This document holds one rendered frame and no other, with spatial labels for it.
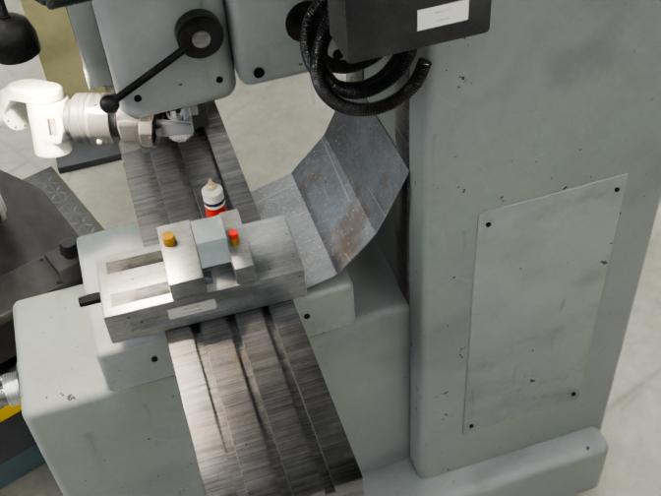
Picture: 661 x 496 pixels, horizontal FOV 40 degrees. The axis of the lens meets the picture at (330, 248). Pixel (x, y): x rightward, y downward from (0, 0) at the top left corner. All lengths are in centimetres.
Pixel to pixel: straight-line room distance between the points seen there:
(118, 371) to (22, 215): 90
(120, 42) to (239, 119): 229
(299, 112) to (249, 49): 225
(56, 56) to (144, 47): 212
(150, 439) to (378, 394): 50
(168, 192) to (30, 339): 41
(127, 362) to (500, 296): 73
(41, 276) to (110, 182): 121
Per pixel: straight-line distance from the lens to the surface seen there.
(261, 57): 145
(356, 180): 178
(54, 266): 234
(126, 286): 162
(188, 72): 146
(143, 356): 176
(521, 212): 171
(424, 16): 119
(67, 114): 165
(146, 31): 141
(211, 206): 175
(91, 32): 149
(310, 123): 362
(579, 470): 244
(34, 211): 258
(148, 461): 204
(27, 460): 270
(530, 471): 235
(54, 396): 186
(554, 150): 165
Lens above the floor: 218
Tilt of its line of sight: 45 degrees down
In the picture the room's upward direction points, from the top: 5 degrees counter-clockwise
